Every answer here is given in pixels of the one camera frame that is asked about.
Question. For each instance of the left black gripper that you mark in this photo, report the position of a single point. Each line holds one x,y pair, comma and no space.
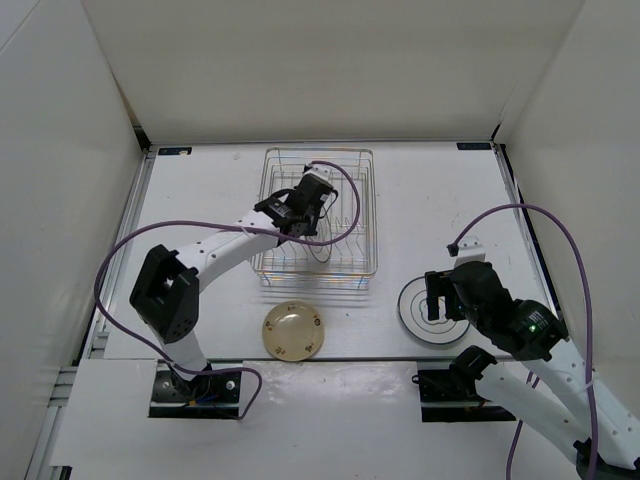
311,230

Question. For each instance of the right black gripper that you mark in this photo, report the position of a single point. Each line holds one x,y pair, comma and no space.
439,284

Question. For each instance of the white plate teal rim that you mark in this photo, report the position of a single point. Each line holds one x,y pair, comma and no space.
412,311

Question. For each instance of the beige patterned plate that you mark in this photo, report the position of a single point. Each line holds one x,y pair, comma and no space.
293,331

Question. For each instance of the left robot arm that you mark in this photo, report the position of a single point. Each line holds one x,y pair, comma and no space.
166,292

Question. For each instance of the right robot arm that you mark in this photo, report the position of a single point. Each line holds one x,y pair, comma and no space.
582,419

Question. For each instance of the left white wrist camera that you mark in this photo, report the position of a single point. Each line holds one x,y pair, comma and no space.
319,171

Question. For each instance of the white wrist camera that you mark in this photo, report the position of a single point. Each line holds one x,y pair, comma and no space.
470,249
319,171

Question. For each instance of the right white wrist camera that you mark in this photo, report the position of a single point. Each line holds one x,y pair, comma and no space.
470,249

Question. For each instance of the silver wire dish rack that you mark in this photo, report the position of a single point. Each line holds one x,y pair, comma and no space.
352,211

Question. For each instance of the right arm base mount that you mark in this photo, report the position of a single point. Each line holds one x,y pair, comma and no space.
448,394

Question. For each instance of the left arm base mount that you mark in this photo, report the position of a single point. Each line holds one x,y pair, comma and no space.
203,397

